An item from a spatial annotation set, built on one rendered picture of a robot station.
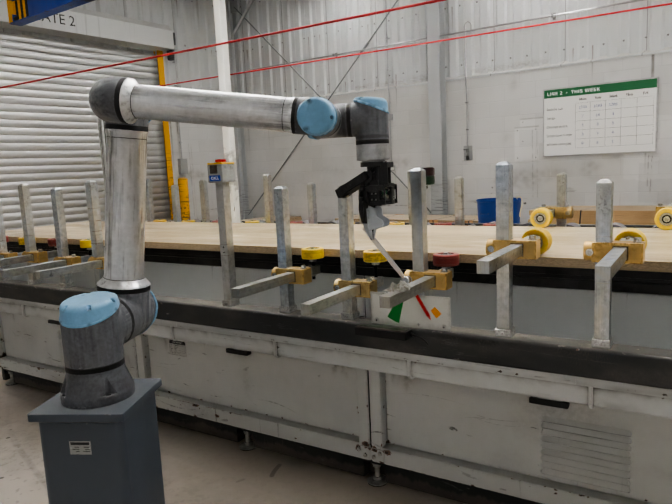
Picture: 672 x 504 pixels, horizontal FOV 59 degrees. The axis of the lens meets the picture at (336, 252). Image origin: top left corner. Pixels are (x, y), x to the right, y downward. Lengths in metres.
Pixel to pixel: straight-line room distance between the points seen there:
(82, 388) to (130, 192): 0.54
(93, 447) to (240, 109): 0.93
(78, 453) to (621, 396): 1.40
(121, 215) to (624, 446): 1.60
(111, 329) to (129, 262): 0.22
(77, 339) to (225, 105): 0.71
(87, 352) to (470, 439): 1.26
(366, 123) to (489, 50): 7.94
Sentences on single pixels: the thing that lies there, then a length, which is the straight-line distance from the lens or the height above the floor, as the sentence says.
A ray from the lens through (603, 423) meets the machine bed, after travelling 2.02.
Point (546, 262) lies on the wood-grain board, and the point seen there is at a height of 0.89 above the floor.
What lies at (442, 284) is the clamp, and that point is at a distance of 1.74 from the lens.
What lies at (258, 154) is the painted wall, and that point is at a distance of 11.89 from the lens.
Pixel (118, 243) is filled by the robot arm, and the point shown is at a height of 1.00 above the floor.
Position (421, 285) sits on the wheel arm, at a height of 0.85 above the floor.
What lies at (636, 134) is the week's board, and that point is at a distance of 8.79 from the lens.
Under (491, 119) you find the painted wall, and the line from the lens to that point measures 9.34.
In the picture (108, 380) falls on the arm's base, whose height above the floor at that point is 0.66.
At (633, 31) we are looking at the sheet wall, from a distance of 8.95.
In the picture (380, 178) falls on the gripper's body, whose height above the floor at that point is 1.15.
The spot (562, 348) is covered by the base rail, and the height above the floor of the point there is 0.69.
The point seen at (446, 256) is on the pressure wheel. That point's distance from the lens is 1.82.
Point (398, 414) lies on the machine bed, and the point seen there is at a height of 0.29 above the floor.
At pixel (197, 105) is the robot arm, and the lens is 1.55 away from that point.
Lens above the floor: 1.19
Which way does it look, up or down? 8 degrees down
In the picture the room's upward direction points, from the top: 3 degrees counter-clockwise
